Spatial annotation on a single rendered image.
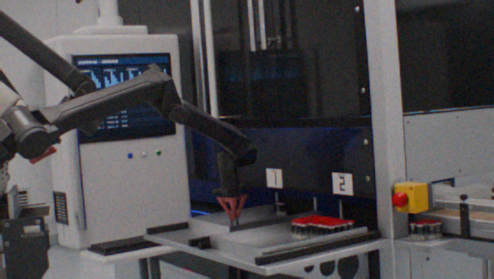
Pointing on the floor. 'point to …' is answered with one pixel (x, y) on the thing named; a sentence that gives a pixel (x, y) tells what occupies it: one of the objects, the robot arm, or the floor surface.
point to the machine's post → (386, 132)
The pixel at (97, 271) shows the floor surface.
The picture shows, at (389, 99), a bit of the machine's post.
